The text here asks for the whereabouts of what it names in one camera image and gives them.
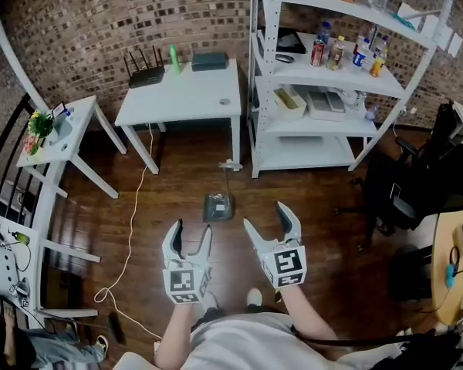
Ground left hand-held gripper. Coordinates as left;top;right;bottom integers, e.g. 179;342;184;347
161;218;215;306

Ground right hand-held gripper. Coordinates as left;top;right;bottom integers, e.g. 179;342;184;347
242;200;308;290

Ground dark long-handled dustpan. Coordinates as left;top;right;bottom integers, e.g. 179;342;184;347
202;161;245;224

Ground person's right forearm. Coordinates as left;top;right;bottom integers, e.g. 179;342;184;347
279;285;339;352

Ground person's left forearm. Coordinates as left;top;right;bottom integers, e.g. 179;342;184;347
154;302;200;366

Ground person's white shoe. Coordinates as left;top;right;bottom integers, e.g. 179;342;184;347
202;291;219;312
245;287;264;308

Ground person's dark trousers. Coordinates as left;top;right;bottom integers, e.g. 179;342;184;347
191;304;287;331

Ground white tray with yellow contents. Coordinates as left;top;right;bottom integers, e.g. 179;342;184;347
272;86;308;122

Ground black office chair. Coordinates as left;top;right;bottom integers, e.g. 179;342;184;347
333;102;463;254

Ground black stool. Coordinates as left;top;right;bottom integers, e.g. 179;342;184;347
389;243;435;304

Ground white desk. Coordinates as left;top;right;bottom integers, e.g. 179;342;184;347
114;58;243;176

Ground white work table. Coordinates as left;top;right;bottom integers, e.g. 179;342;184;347
0;216;101;329

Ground small clear bottle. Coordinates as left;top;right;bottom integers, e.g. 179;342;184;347
346;89;368;112

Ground small white side table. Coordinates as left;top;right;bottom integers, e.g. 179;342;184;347
15;95;127;200

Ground white metal shelving rack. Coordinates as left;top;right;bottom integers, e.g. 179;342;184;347
248;0;458;180

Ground green oval gadget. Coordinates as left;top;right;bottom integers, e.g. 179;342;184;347
7;229;32;246

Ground round wooden table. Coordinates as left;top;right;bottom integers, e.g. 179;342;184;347
430;205;463;326

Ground grey cup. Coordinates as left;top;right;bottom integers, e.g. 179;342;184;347
48;117;75;146

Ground black router with antennas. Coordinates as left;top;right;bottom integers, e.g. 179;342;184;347
123;45;166;89

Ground teal handheld object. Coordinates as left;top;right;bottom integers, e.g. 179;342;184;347
444;263;458;290

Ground black rectangular box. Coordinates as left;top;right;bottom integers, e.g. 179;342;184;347
191;51;229;72

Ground red drink can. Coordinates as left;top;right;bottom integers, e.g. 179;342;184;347
310;39;327;68

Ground yellow-capped tea bottle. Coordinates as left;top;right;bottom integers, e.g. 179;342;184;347
326;35;346;72

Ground green bottle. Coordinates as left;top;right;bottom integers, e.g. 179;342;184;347
168;44;182;75

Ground green potted plant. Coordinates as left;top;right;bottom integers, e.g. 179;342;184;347
27;109;54;139

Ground black tablet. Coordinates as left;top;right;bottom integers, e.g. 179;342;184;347
275;27;308;56

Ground blue-label water bottle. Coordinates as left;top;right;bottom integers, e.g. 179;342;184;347
350;37;371;71

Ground black body-worn pack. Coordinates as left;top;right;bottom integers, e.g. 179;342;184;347
389;328;463;370

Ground orange juice bottle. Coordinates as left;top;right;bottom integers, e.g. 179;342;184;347
369;47;389;79

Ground blue-capped drink bottle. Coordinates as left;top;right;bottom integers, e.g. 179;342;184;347
316;21;332;48

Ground black metal railing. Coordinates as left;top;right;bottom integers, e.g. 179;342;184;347
0;92;36;243

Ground teal item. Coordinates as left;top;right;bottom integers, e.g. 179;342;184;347
391;12;416;31

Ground white slanted pole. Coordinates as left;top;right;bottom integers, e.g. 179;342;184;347
0;0;49;111

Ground white floor cable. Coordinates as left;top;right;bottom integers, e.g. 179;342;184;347
93;123;164;341

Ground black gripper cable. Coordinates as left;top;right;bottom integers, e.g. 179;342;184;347
291;324;430;348

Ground white wall paper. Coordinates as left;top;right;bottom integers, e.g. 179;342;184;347
435;25;453;50
447;32;463;59

